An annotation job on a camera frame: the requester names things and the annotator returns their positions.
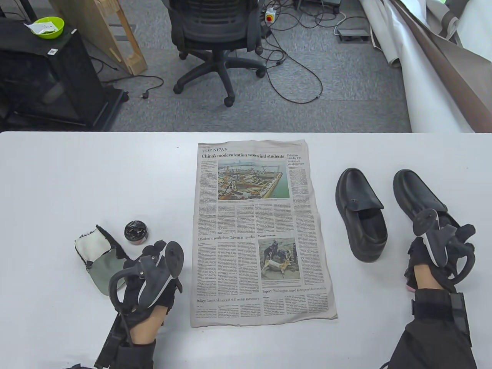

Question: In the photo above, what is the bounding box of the person's left hand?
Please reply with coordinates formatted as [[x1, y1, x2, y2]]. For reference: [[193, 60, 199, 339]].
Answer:
[[115, 240, 183, 331]]

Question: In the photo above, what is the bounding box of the person's right hand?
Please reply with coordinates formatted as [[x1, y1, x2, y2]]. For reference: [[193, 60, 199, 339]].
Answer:
[[404, 224, 477, 293]]

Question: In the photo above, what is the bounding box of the grey hand controller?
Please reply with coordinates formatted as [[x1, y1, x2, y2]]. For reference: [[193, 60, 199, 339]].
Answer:
[[109, 241, 184, 308], [413, 209, 476, 285]]

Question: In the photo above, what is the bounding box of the black leather shoe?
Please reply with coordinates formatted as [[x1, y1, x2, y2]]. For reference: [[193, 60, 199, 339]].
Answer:
[[393, 169, 466, 250], [336, 168, 388, 263]]

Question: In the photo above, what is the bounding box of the white polishing cloth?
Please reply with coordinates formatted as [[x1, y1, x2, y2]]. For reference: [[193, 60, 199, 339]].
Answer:
[[74, 225, 133, 296]]

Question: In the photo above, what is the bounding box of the black shoe polish tin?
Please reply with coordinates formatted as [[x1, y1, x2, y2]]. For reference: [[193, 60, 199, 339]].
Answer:
[[125, 219, 149, 244]]

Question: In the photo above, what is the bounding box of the printed newspaper sheet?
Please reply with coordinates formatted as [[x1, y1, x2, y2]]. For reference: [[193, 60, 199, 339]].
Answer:
[[190, 140, 338, 328]]

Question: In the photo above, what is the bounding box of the person's right forearm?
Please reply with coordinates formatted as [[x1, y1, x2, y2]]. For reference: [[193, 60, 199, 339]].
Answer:
[[384, 265, 479, 369]]

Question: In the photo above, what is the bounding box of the black left wrist sensor module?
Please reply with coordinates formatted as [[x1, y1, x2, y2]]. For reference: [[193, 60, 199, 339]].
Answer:
[[94, 311, 126, 367]]

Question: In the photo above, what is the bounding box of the black wrist sensor module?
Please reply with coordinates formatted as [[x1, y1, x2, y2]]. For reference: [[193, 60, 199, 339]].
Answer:
[[449, 292, 473, 347], [94, 311, 126, 367]]

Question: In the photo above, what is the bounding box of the black right wrist sensor module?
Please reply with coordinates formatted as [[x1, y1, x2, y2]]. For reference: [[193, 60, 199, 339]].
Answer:
[[449, 292, 473, 347]]

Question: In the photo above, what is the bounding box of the white and brown rolled sheet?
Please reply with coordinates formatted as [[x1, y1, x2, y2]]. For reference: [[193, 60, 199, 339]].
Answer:
[[359, 0, 492, 133]]

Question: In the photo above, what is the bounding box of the grey floor box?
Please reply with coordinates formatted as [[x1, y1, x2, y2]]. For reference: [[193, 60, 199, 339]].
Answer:
[[337, 28, 371, 43]]

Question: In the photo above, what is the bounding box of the black cabinet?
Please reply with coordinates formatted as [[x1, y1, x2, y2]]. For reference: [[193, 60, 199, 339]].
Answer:
[[0, 17, 129, 131]]

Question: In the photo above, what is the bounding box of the black device box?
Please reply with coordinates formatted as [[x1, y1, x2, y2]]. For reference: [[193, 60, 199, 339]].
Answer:
[[294, 0, 342, 11]]

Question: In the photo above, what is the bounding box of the green plastic bowl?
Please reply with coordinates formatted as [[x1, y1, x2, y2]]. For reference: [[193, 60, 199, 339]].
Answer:
[[30, 17, 65, 39]]

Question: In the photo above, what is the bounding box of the black mesh office chair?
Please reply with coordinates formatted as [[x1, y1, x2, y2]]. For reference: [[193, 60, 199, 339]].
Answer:
[[161, 0, 267, 107]]

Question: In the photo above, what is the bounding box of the white packet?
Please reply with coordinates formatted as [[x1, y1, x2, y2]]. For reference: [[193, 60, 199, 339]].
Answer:
[[24, 21, 57, 35]]

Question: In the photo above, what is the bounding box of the long black floor cable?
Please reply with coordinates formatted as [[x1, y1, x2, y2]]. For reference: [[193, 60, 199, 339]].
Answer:
[[261, 23, 323, 103]]

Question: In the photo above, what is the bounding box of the black cable with plug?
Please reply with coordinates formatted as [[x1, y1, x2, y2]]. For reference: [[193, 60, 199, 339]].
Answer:
[[101, 75, 165, 100]]

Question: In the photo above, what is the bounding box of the wooden frame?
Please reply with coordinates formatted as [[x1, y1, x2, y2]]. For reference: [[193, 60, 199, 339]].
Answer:
[[49, 0, 148, 76]]

